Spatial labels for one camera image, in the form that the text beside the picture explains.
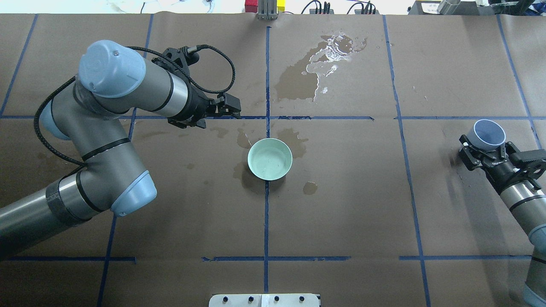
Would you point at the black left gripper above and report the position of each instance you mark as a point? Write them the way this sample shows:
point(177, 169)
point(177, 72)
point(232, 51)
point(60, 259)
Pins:
point(197, 107)

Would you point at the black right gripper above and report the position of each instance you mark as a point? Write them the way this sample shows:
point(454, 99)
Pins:
point(501, 169)

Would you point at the blue ceramic cup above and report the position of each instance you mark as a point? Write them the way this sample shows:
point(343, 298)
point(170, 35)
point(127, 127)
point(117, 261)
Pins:
point(486, 135)

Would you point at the green ceramic bowl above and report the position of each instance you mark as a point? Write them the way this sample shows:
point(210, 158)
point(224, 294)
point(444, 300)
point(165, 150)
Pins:
point(270, 159)

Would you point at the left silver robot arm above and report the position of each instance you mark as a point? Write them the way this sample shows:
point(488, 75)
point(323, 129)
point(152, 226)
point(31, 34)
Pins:
point(79, 122)

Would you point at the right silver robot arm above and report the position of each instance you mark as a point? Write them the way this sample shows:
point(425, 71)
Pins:
point(528, 207)

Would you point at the yellow block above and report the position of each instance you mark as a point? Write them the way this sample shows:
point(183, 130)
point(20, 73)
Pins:
point(280, 5)

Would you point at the steel cylinder cup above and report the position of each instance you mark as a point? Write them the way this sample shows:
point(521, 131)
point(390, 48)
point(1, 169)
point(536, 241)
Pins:
point(448, 7)

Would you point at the black plate with label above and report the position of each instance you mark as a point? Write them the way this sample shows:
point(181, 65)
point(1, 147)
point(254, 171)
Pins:
point(429, 7)

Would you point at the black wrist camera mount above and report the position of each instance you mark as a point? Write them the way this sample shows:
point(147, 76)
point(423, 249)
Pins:
point(531, 165)

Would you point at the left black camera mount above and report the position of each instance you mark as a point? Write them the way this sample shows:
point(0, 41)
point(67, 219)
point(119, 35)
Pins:
point(182, 57)

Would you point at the aluminium frame post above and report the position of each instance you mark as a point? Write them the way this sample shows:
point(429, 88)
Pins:
point(267, 10)

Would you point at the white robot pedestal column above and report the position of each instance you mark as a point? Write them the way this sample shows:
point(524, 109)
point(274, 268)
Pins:
point(266, 300)

